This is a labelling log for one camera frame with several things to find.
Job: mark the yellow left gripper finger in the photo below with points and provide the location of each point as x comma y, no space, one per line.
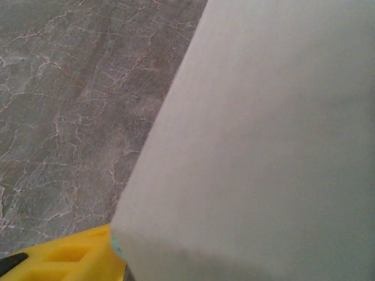
64,260

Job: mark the mint green cloth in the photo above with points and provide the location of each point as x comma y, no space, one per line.
249,146

